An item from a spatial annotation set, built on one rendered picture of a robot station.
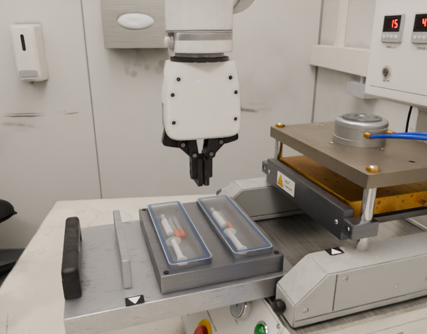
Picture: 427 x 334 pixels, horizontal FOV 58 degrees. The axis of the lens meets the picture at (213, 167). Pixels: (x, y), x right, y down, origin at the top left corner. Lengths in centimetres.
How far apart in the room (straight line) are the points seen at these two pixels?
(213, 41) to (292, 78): 172
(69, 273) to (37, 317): 38
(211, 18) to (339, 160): 25
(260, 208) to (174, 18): 40
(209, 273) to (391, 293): 24
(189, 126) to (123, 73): 160
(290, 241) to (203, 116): 30
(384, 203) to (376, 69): 32
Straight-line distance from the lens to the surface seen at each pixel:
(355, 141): 62
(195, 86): 49
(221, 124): 51
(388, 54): 80
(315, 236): 72
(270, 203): 75
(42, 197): 235
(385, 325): 60
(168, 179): 221
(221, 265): 50
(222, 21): 48
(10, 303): 93
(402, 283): 58
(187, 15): 48
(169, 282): 49
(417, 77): 75
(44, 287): 95
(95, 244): 62
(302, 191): 61
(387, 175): 52
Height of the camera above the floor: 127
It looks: 19 degrees down
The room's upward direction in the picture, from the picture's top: straight up
